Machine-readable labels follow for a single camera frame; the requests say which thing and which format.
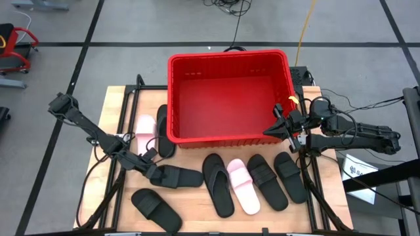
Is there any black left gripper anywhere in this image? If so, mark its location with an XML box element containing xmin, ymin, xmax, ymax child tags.
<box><xmin>124</xmin><ymin>156</ymin><xmax>169</xmax><ymax>185</ymax></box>

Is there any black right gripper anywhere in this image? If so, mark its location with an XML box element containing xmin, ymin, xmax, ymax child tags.
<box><xmin>263</xmin><ymin>103</ymin><xmax>309</xmax><ymax>154</ymax></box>

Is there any black strap slide sandal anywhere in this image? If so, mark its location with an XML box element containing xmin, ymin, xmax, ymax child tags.
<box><xmin>246</xmin><ymin>153</ymin><xmax>289</xmax><ymax>212</ymax></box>
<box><xmin>131</xmin><ymin>187</ymin><xmax>183</xmax><ymax>234</ymax></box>
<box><xmin>273</xmin><ymin>151</ymin><xmax>309</xmax><ymax>205</ymax></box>
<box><xmin>150</xmin><ymin>164</ymin><xmax>205</xmax><ymax>190</ymax></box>

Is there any black flip-flop sandal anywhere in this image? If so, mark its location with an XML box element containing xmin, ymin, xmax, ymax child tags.
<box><xmin>156</xmin><ymin>104</ymin><xmax>177</xmax><ymax>159</ymax></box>
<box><xmin>201</xmin><ymin>153</ymin><xmax>236</xmax><ymax>219</ymax></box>

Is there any pink slide sandal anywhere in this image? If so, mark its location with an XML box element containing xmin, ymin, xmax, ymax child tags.
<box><xmin>135</xmin><ymin>114</ymin><xmax>158</xmax><ymax>157</ymax></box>
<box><xmin>226</xmin><ymin>158</ymin><xmax>261</xmax><ymax>216</ymax></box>

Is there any red plastic bin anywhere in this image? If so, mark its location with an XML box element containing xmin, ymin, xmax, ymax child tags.
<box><xmin>166</xmin><ymin>49</ymin><xmax>298</xmax><ymax>149</ymax></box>

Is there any black power strip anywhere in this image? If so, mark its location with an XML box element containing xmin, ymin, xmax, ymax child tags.
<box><xmin>289</xmin><ymin>66</ymin><xmax>312</xmax><ymax>88</ymax></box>

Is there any white paper sign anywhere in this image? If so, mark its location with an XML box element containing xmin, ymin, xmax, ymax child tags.
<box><xmin>341</xmin><ymin>153</ymin><xmax>379</xmax><ymax>205</ymax></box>

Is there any black crossbeam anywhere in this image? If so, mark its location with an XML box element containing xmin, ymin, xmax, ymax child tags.
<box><xmin>343</xmin><ymin>159</ymin><xmax>420</xmax><ymax>194</ymax></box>

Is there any grey table foot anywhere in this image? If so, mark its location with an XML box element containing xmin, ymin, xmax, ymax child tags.
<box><xmin>11</xmin><ymin>0</ymin><xmax>70</xmax><ymax>12</ymax></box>
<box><xmin>0</xmin><ymin>78</ymin><xmax>27</xmax><ymax>89</ymax></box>

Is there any red wheeled cart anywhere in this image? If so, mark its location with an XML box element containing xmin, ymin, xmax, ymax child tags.
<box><xmin>0</xmin><ymin>22</ymin><xmax>39</xmax><ymax>75</ymax></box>

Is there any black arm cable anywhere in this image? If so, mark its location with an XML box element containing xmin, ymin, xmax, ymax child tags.
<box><xmin>320</xmin><ymin>87</ymin><xmax>405</xmax><ymax>114</ymax></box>
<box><xmin>75</xmin><ymin>152</ymin><xmax>111</xmax><ymax>229</ymax></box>

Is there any yellow cable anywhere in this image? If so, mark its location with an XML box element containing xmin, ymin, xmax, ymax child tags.
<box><xmin>294</xmin><ymin>0</ymin><xmax>318</xmax><ymax>68</ymax></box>

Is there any black floor cable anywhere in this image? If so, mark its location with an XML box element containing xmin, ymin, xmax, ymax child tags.
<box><xmin>202</xmin><ymin>0</ymin><xmax>253</xmax><ymax>52</ymax></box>

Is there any grey metal post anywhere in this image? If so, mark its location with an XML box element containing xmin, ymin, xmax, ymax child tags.
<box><xmin>402</xmin><ymin>87</ymin><xmax>420</xmax><ymax>224</ymax></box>

